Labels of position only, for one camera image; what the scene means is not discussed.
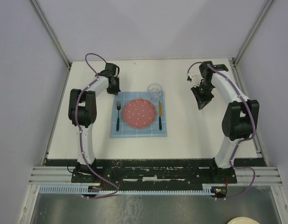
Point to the green handled gold knife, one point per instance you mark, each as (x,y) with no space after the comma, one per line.
(160,115)

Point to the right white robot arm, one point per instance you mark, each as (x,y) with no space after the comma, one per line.
(241,116)

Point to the green handled gold fork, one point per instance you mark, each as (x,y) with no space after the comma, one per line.
(118,115)

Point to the light blue cable duct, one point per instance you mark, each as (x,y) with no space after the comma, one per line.
(92,189)

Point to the clear plastic cup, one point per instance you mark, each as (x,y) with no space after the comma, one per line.
(155,92)

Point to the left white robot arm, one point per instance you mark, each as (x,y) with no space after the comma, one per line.
(83,113)

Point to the blue checked cloth placemat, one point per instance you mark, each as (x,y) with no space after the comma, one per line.
(126,131)

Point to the cream plate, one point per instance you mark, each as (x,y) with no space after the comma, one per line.
(242,220)

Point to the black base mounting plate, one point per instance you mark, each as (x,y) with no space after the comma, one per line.
(146,175)

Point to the pink dotted plate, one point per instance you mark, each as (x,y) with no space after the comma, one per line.
(139,113)

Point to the right aluminium frame post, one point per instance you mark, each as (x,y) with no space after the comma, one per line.
(253,30)

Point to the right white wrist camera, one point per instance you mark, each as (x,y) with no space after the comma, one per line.
(192,78)

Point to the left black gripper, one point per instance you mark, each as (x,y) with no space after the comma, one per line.
(116,91)

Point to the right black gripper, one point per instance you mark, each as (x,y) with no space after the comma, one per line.
(202,101)

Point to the left aluminium frame post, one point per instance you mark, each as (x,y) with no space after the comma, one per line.
(50,31)

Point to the aluminium frame post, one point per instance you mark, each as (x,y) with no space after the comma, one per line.
(50,31)
(253,30)

